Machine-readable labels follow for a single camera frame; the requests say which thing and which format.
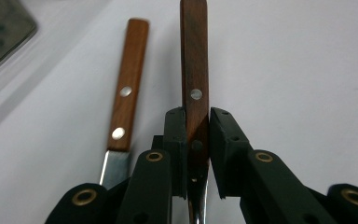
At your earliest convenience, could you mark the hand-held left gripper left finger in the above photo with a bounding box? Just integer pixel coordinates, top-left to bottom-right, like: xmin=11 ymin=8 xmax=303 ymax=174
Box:
xmin=151 ymin=106 xmax=188 ymax=200

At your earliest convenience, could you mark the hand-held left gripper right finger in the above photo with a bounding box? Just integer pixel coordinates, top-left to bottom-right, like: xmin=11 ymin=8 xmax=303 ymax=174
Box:
xmin=209 ymin=106 xmax=254 ymax=200

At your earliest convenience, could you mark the wooden-handled fork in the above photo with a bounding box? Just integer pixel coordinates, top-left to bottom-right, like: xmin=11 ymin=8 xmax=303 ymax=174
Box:
xmin=179 ymin=0 xmax=212 ymax=224

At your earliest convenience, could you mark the translucent brown plastic basket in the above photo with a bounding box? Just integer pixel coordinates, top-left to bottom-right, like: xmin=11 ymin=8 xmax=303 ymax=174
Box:
xmin=0 ymin=0 xmax=39 ymax=80

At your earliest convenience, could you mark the wooden-handled knife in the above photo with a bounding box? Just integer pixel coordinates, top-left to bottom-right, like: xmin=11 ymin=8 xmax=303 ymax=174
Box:
xmin=98 ymin=18 xmax=151 ymax=190

